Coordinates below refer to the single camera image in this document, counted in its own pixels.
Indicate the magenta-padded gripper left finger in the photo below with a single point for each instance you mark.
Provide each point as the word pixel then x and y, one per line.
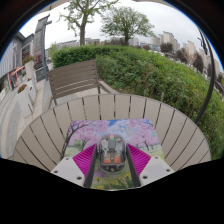
pixel 68 170

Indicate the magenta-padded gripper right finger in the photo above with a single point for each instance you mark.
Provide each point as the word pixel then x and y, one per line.
pixel 155 168

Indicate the transparent grey computer mouse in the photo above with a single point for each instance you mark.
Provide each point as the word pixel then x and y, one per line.
pixel 112 155

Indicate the flower landscape print mouse pad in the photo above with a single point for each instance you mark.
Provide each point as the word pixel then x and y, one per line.
pixel 86 131

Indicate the low white flower planter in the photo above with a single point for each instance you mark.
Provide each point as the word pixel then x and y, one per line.
pixel 26 100

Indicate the brown slatted outdoor chair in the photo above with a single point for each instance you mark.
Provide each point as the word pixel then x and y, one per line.
pixel 75 78

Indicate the black curved parasol pole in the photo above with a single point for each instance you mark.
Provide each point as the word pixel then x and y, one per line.
pixel 210 83

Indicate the tall white flower planter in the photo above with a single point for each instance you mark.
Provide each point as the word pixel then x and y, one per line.
pixel 29 68

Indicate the beige apartment buildings group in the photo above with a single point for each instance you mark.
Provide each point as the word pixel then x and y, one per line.
pixel 168 38

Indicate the thin-crowned tree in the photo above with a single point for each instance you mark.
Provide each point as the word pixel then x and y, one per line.
pixel 82 23

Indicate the round-crowned tree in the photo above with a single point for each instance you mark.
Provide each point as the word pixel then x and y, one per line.
pixel 127 23

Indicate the beige parasol canopy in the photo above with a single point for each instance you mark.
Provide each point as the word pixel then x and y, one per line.
pixel 50 5

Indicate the grey banner sign post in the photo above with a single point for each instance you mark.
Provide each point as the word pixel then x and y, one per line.
pixel 39 43

